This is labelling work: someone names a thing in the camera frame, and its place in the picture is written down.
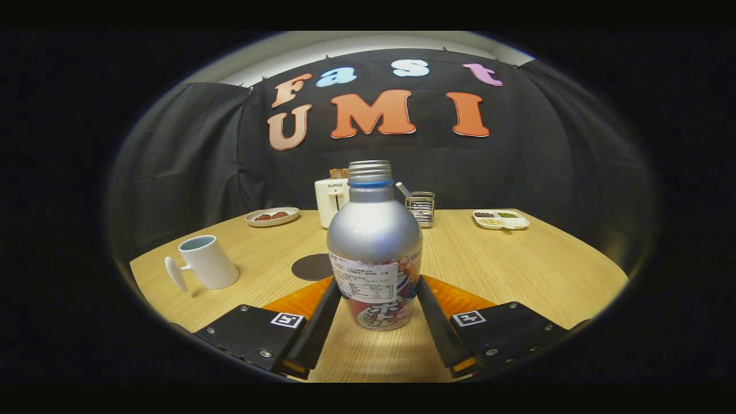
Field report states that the round beige plate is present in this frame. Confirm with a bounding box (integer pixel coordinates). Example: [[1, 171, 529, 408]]
[[245, 207, 301, 228]]

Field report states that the wooden table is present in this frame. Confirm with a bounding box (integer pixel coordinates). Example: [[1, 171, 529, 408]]
[[129, 208, 629, 383]]

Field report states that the white divided dish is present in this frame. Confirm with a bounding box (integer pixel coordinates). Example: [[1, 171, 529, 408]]
[[473, 209, 530, 231]]

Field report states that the white toaster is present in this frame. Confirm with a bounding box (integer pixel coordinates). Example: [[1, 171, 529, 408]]
[[314, 177, 350, 229]]

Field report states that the wire mesh basket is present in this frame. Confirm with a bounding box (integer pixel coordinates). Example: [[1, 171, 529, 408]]
[[405, 191, 436, 229]]

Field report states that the dark brown round coaster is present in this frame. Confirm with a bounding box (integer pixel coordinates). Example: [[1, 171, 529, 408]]
[[291, 253, 334, 282]]

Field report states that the silver juice bottle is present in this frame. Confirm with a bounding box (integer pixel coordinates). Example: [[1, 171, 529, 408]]
[[326, 160, 424, 332]]

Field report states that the white cup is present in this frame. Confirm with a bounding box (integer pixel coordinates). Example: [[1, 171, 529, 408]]
[[164, 235, 240, 293]]

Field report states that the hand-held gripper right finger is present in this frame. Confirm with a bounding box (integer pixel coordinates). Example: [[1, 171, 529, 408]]
[[417, 275, 576, 379]]

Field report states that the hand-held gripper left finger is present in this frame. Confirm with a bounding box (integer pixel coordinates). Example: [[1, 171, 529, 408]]
[[194, 276, 343, 380]]

